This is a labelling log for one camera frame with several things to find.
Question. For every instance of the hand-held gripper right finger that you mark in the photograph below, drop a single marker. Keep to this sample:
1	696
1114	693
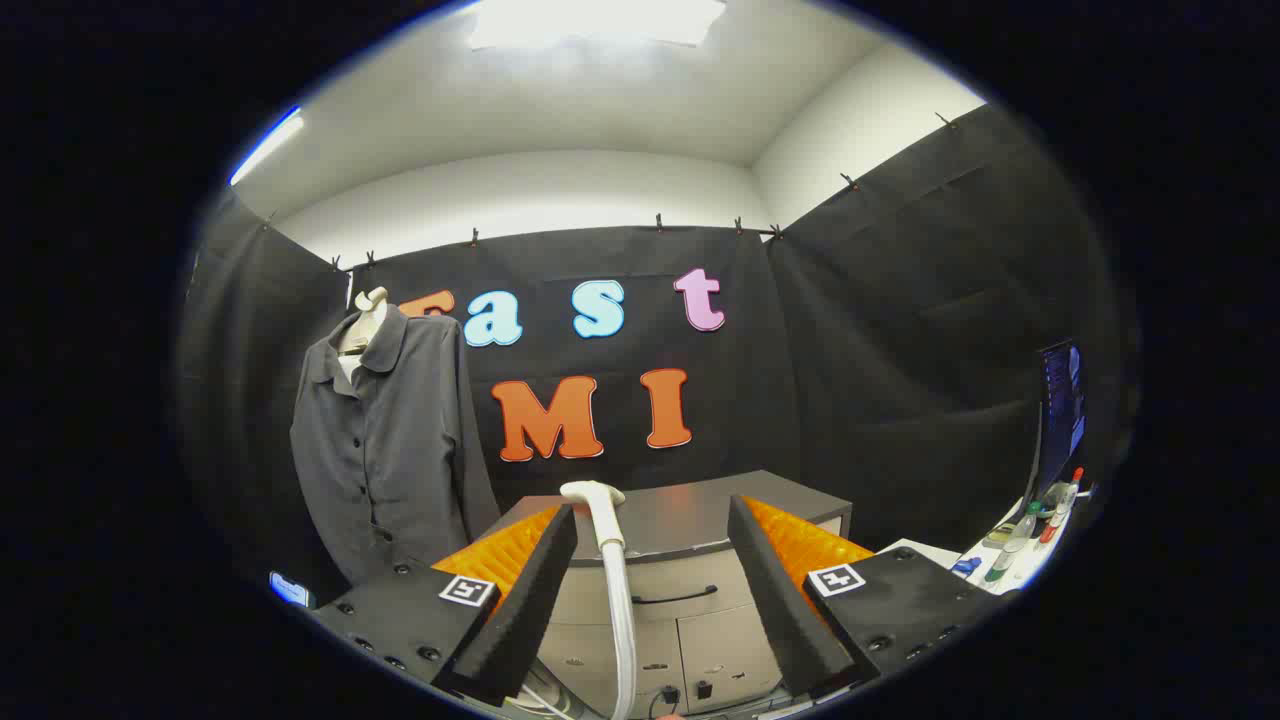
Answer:
790	620

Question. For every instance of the beige clothes hanger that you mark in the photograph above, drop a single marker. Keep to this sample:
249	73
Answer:
372	310

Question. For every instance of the smartphone with lit screen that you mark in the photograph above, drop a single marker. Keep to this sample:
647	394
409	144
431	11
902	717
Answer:
290	590

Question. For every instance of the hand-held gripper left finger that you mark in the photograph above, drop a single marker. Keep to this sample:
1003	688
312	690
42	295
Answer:
520	620

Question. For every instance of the row of black cloth clips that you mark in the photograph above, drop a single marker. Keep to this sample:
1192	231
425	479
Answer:
660	222

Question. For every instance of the white garment steamer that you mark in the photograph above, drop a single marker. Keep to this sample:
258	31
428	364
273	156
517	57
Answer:
612	540

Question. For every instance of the small blue item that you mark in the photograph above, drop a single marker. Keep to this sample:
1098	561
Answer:
967	566

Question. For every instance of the computer monitor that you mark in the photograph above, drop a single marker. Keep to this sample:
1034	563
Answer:
1060	410

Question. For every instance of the grey cabinet with drawers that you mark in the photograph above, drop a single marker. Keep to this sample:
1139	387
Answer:
680	515

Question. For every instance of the dark grey button shirt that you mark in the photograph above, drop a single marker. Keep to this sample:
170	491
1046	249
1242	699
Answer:
400	450

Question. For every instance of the white side table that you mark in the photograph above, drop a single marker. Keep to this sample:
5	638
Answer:
925	553

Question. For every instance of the large ceiling light panel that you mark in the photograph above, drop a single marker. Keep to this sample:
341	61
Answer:
600	20

